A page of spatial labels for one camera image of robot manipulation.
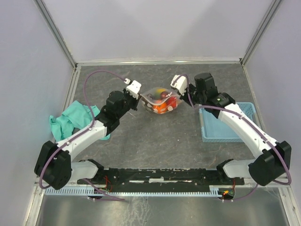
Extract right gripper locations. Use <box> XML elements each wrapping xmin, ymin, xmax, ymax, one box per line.
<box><xmin>177</xmin><ymin>82</ymin><xmax>205</xmax><ymax>107</ymax></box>

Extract red apple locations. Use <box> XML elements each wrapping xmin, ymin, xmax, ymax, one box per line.
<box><xmin>166</xmin><ymin>97</ymin><xmax>177</xmax><ymax>111</ymax></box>

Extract small dark fig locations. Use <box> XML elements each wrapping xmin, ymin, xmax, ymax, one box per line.
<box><xmin>160</xmin><ymin>91</ymin><xmax>169</xmax><ymax>99</ymax></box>

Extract green mango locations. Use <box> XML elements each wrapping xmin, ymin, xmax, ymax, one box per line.
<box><xmin>153</xmin><ymin>89</ymin><xmax>165</xmax><ymax>100</ymax></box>

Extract clear dotted zip bag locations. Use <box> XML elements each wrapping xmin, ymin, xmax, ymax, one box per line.
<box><xmin>141</xmin><ymin>88</ymin><xmax>182</xmax><ymax>113</ymax></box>

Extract orange tangerine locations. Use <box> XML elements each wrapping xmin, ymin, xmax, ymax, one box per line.
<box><xmin>152</xmin><ymin>103</ymin><xmax>167</xmax><ymax>114</ymax></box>

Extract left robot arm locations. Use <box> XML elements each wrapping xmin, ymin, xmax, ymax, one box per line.
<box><xmin>34</xmin><ymin>90</ymin><xmax>140</xmax><ymax>190</ymax></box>

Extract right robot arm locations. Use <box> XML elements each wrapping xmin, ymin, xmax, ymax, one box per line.
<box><xmin>171</xmin><ymin>73</ymin><xmax>292</xmax><ymax>186</ymax></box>

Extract teal cloth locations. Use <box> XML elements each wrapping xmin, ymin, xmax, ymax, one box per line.
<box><xmin>48</xmin><ymin>100</ymin><xmax>111</xmax><ymax>141</ymax></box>

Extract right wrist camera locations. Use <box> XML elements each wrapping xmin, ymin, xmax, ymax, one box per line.
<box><xmin>170</xmin><ymin>75</ymin><xmax>189</xmax><ymax>96</ymax></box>

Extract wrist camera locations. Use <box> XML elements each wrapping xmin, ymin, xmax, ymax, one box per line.
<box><xmin>124</xmin><ymin>78</ymin><xmax>142</xmax><ymax>99</ymax></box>
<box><xmin>170</xmin><ymin>75</ymin><xmax>189</xmax><ymax>96</ymax></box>

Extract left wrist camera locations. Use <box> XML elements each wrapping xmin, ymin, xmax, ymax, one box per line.
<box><xmin>124</xmin><ymin>78</ymin><xmax>142</xmax><ymax>99</ymax></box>

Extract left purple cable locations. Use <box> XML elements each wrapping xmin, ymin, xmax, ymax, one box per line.
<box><xmin>39</xmin><ymin>71</ymin><xmax>130</xmax><ymax>202</ymax></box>

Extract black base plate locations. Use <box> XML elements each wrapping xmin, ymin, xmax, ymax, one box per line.
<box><xmin>89</xmin><ymin>168</ymin><xmax>245</xmax><ymax>193</ymax></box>

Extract blue cable duct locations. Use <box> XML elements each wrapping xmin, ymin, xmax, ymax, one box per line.
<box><xmin>44</xmin><ymin>186</ymin><xmax>223</xmax><ymax>196</ymax></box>

